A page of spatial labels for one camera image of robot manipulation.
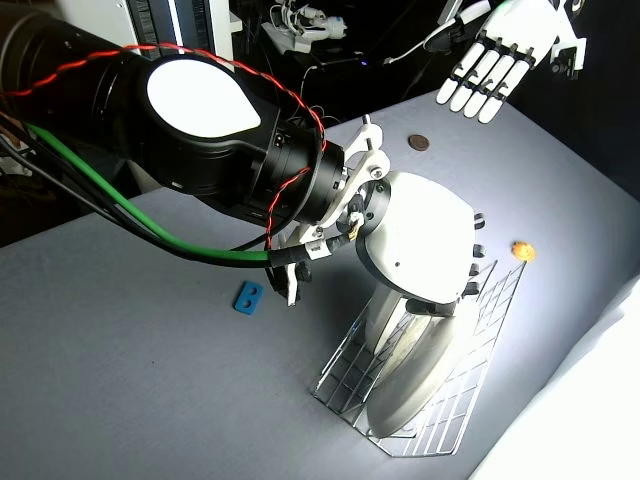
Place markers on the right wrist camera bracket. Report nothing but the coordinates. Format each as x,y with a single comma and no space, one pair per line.
362,165

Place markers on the white column with blue strips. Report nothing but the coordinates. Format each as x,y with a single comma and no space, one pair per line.
220,25

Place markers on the small orange toy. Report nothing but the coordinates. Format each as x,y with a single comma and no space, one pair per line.
525,254

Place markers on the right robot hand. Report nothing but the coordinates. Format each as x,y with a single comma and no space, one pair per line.
420,240

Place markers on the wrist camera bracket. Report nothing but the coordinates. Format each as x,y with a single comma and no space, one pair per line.
362,165
580,47

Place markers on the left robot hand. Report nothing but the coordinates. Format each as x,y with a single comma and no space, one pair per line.
520,25

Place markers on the brown round disc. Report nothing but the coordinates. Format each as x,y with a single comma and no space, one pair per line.
419,142

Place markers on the blue block with two holes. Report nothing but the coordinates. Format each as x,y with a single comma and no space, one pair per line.
245,309

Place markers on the white ceramic plate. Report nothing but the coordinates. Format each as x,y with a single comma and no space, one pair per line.
415,385
385,325

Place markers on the grey rectangular adapter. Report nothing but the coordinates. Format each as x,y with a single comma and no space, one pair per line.
450,11

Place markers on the white spare robot part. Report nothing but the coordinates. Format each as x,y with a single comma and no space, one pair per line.
325,25

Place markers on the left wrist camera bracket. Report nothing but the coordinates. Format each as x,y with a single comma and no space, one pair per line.
580,47

